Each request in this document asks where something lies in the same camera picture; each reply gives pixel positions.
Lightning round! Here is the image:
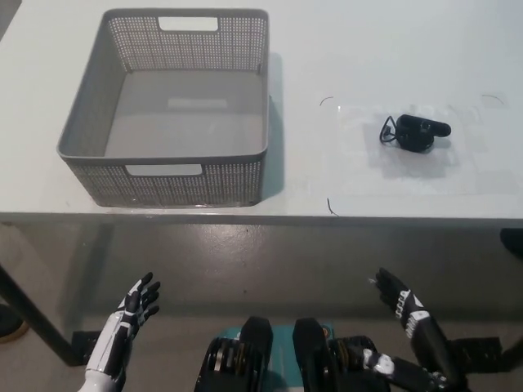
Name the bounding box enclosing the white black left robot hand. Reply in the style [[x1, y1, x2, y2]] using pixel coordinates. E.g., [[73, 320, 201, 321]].
[[83, 271, 162, 379]]

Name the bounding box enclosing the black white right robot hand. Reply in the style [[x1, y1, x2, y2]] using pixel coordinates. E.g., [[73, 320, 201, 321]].
[[362, 267, 467, 390]]

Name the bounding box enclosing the black webcam with cable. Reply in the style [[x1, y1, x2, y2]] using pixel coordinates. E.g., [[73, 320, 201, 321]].
[[378, 114, 452, 150]]

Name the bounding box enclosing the black metal table leg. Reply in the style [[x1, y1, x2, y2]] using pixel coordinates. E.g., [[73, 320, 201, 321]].
[[0, 263, 89, 367], [501, 336, 523, 361]]

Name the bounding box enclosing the black shoe with tan sole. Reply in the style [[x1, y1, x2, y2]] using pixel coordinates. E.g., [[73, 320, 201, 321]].
[[0, 304, 26, 344]]

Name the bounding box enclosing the black teal robot body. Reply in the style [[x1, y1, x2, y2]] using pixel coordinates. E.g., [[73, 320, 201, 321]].
[[195, 315, 393, 392]]

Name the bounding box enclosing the grey perforated plastic basket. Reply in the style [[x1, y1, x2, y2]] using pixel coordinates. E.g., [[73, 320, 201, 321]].
[[56, 7, 271, 208]]

